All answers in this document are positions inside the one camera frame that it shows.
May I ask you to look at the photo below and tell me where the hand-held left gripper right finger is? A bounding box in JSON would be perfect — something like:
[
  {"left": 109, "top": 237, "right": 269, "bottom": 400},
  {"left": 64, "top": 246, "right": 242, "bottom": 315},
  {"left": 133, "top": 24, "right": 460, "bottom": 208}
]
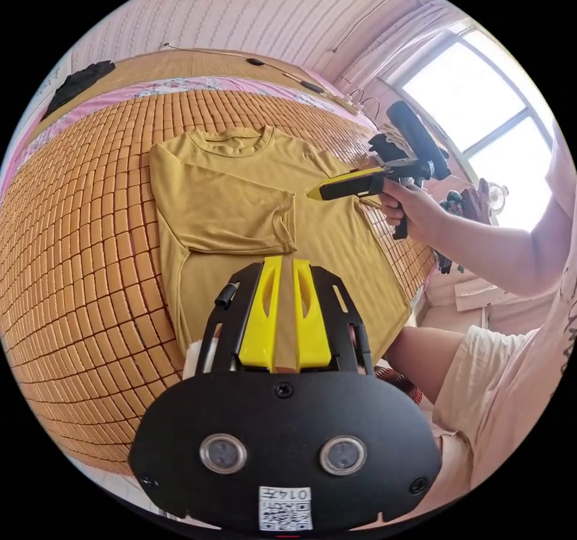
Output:
[{"left": 290, "top": 258, "right": 342, "bottom": 368}]

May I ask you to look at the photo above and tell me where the person's left hand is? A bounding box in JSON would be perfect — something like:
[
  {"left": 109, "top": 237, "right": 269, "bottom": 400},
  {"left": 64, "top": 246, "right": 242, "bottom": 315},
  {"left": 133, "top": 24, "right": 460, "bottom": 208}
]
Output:
[{"left": 182, "top": 323, "right": 222, "bottom": 381}]

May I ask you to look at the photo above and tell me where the small white fan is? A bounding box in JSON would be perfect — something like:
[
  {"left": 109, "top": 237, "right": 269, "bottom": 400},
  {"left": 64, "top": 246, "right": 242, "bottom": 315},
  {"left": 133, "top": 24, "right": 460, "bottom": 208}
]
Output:
[{"left": 486, "top": 181, "right": 510, "bottom": 214}]

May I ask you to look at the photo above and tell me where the black garment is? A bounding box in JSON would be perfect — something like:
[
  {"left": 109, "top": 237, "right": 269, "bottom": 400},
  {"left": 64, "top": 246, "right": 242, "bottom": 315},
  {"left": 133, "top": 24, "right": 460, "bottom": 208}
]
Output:
[{"left": 39, "top": 59, "right": 117, "bottom": 123}]

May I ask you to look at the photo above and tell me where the window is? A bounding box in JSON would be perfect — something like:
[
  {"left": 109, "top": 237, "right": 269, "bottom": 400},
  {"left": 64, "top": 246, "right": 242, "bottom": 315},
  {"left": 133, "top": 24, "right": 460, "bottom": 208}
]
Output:
[{"left": 383, "top": 26, "right": 556, "bottom": 234}]

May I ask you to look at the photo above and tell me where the person's right forearm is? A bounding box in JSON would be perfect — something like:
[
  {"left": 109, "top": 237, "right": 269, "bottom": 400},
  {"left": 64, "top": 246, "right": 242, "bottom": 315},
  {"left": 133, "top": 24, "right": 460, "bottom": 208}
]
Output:
[{"left": 423, "top": 208, "right": 567, "bottom": 299}]

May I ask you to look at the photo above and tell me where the pile of clothes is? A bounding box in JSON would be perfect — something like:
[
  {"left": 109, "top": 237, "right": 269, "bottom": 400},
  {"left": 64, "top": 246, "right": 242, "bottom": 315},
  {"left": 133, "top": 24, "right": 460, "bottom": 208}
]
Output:
[{"left": 436, "top": 177, "right": 493, "bottom": 276}]

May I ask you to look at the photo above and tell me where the person's right hand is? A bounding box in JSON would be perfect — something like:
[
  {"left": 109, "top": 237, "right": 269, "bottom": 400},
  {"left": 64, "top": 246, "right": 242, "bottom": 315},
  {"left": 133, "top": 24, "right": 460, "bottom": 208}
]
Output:
[{"left": 380, "top": 179, "right": 448, "bottom": 244}]

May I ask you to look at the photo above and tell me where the bed with woven mat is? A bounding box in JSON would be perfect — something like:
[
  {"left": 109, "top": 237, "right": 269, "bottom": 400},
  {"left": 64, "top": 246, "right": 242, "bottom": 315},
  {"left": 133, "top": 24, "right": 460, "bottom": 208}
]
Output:
[{"left": 0, "top": 47, "right": 441, "bottom": 479}]

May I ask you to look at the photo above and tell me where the person's body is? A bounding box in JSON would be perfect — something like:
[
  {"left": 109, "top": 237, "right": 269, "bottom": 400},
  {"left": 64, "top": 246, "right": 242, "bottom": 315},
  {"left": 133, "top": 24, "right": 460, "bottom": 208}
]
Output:
[{"left": 385, "top": 118, "right": 577, "bottom": 521}]

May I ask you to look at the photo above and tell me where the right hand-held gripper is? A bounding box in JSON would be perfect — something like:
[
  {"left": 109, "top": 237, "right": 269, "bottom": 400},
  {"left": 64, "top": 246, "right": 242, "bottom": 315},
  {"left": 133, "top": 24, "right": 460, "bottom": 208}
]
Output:
[{"left": 305, "top": 133, "right": 452, "bottom": 241}]

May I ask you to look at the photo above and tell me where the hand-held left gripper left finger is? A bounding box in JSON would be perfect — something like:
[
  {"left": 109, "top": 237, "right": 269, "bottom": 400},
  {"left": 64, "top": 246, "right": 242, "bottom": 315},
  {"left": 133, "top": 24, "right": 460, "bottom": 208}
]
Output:
[{"left": 237, "top": 255, "right": 285, "bottom": 368}]

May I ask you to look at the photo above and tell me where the brown short sleeve shirt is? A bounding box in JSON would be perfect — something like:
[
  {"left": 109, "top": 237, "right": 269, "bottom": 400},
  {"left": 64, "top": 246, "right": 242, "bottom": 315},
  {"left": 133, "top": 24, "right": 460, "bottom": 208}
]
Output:
[{"left": 147, "top": 124, "right": 412, "bottom": 368}]

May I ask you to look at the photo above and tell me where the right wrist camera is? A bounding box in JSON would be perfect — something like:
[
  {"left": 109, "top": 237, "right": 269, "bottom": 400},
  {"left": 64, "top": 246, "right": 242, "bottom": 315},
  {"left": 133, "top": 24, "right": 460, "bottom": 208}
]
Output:
[{"left": 386, "top": 100, "right": 451, "bottom": 180}]

